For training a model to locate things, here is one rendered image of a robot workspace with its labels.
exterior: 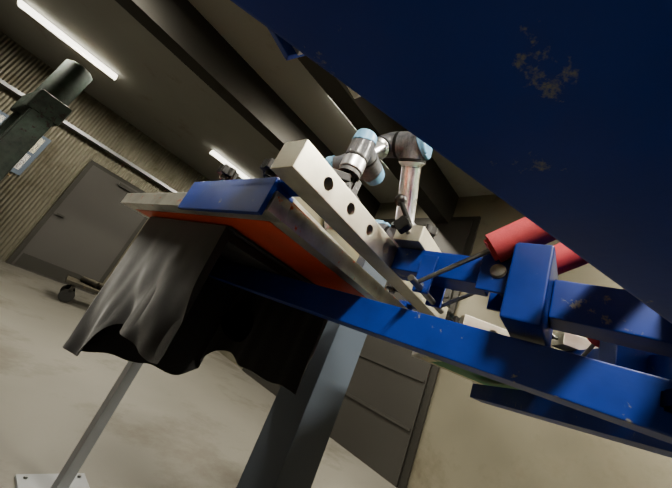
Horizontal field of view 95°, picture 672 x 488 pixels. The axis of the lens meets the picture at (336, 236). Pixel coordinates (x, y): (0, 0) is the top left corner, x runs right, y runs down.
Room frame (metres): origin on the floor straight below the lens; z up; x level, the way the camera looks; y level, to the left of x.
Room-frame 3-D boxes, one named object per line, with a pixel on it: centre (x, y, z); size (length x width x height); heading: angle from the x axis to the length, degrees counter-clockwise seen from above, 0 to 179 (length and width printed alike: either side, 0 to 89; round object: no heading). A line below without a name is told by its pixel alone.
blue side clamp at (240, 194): (0.58, 0.22, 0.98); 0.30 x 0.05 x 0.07; 46
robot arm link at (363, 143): (0.83, 0.04, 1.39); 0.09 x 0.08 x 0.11; 146
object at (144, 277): (0.83, 0.38, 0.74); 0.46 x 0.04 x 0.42; 46
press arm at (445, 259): (0.55, -0.21, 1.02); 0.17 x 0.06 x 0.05; 46
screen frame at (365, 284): (0.94, 0.20, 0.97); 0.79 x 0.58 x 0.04; 46
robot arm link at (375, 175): (0.92, 0.00, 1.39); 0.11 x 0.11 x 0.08; 56
